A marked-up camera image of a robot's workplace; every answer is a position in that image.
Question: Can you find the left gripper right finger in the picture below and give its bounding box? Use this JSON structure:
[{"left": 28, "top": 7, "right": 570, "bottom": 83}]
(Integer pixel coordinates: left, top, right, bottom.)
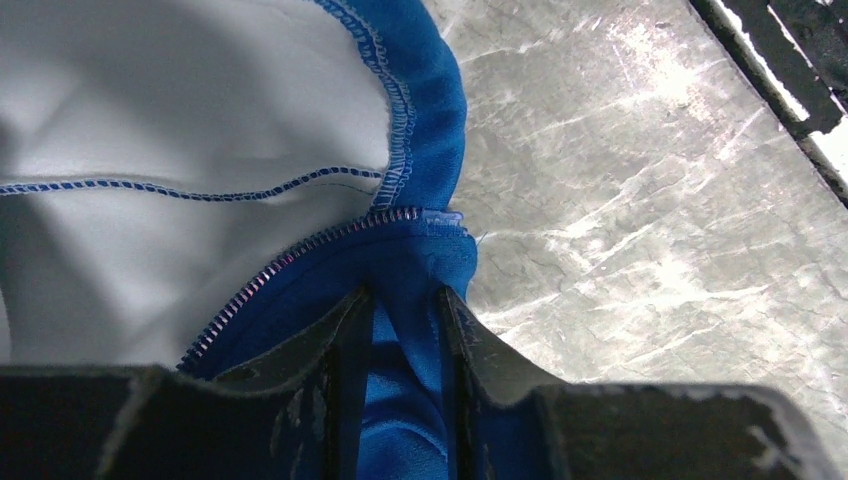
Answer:
[{"left": 437, "top": 287, "right": 838, "bottom": 479}]

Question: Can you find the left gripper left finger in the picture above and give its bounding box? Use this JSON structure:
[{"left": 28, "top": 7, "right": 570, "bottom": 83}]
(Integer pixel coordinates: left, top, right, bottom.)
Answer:
[{"left": 1, "top": 288, "right": 375, "bottom": 479}]

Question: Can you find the blue zip jacket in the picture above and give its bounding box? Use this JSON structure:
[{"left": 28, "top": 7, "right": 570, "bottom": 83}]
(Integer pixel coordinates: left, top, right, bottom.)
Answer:
[{"left": 1, "top": 1, "right": 477, "bottom": 479}]

